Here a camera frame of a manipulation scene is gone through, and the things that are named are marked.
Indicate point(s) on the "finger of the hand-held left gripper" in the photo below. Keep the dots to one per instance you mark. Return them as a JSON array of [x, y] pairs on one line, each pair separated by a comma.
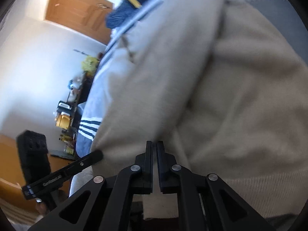
[[86, 161]]

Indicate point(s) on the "dark garment with yellow stripe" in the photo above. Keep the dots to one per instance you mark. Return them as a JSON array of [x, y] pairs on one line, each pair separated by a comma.
[[133, 0]]

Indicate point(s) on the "yellow bag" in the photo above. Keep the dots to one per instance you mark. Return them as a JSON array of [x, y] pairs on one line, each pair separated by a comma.
[[89, 63]]

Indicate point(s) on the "grey striped blanket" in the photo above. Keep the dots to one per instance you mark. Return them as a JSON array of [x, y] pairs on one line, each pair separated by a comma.
[[96, 96]]

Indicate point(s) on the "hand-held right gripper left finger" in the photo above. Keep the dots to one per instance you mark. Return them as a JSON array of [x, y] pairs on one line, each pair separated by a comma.
[[125, 180]]

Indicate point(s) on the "wooden door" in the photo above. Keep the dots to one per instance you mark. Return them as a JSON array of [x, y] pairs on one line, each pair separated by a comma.
[[72, 7]]

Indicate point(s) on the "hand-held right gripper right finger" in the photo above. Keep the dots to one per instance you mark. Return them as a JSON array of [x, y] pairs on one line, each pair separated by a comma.
[[168, 173]]

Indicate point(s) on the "blue patterned cloth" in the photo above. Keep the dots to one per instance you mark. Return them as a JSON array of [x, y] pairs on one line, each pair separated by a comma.
[[120, 14]]

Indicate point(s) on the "beige knit sweater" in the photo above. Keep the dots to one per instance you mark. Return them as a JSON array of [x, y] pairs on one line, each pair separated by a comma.
[[192, 89]]

